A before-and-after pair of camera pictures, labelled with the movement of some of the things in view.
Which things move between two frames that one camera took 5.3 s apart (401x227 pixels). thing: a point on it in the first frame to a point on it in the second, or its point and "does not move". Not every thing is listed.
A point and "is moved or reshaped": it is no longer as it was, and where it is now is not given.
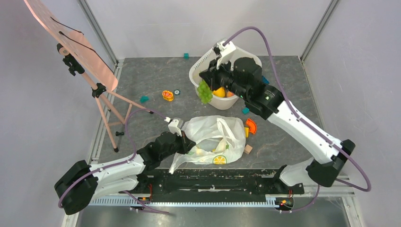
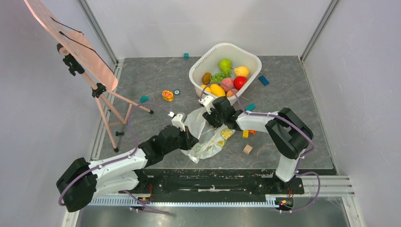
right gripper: (212, 76) to (210, 115)
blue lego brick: (265, 80) does not move
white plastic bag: (219, 140) is moved or reshaped
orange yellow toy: (167, 95) does not move
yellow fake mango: (220, 92) does not move
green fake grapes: (204, 92) is moved or reshaped
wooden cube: (248, 149) does not move
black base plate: (177, 183) does not move
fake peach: (230, 94) does not move
